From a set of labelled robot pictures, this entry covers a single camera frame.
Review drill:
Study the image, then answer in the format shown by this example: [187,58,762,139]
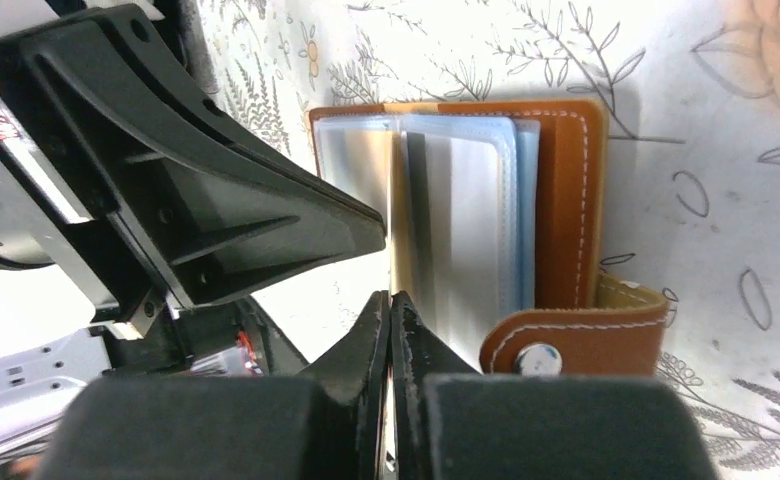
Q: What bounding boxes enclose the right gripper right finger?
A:
[389,291,717,479]

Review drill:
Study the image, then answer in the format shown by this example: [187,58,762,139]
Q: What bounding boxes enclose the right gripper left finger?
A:
[35,291,390,479]

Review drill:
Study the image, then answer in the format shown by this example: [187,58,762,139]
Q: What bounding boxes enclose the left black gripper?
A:
[0,3,386,341]

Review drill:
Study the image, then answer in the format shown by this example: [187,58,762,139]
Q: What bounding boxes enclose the brown leather card holder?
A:
[308,98,668,376]

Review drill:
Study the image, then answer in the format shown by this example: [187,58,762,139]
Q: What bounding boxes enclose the silver grey credit card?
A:
[407,132,517,366]

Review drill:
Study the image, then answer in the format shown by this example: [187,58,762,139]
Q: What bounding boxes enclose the floral table mat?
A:
[180,1,780,479]

